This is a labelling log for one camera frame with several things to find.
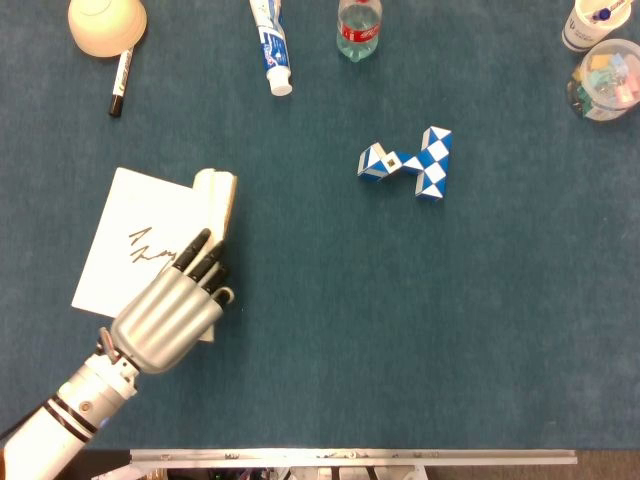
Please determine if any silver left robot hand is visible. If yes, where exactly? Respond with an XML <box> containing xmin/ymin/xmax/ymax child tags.
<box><xmin>109</xmin><ymin>228</ymin><xmax>236</xmax><ymax>375</ymax></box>

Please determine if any tan spiral-bound notebook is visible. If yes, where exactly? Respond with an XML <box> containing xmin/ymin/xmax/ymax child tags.
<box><xmin>71</xmin><ymin>167</ymin><xmax>239</xmax><ymax>344</ymax></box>

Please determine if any blue felt table cover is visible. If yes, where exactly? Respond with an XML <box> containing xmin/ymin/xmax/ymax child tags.
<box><xmin>0</xmin><ymin>0</ymin><xmax>640</xmax><ymax>451</ymax></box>

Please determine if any black-capped whiteboard marker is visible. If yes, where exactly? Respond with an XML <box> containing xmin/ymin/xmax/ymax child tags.
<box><xmin>108</xmin><ymin>47</ymin><xmax>136</xmax><ymax>119</ymax></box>

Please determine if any blue white toothpaste tube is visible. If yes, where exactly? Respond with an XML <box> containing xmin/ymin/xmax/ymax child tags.
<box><xmin>248</xmin><ymin>0</ymin><xmax>294</xmax><ymax>97</ymax></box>

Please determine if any cream upturned bowl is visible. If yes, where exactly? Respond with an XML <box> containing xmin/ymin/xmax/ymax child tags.
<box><xmin>67</xmin><ymin>0</ymin><xmax>149</xmax><ymax>59</ymax></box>

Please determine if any blue white snake puzzle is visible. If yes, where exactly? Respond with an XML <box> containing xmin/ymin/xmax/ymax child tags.
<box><xmin>356</xmin><ymin>126</ymin><xmax>454</xmax><ymax>203</ymax></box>

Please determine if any clear bottle with red cap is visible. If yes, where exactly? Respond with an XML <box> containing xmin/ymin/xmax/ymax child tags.
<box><xmin>336</xmin><ymin>0</ymin><xmax>383</xmax><ymax>63</ymax></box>

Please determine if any clear jar of binder clips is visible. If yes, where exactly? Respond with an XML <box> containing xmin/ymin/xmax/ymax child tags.
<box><xmin>566</xmin><ymin>38</ymin><xmax>640</xmax><ymax>123</ymax></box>

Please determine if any white paper cup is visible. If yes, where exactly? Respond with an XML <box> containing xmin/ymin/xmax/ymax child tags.
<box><xmin>561</xmin><ymin>0</ymin><xmax>634</xmax><ymax>54</ymax></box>

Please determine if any blue-capped marker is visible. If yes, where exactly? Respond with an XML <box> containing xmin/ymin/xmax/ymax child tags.
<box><xmin>587</xmin><ymin>0</ymin><xmax>631</xmax><ymax>24</ymax></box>

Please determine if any aluminium rail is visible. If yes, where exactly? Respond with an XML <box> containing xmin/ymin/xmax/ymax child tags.
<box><xmin>129</xmin><ymin>448</ymin><xmax>579</xmax><ymax>469</ymax></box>

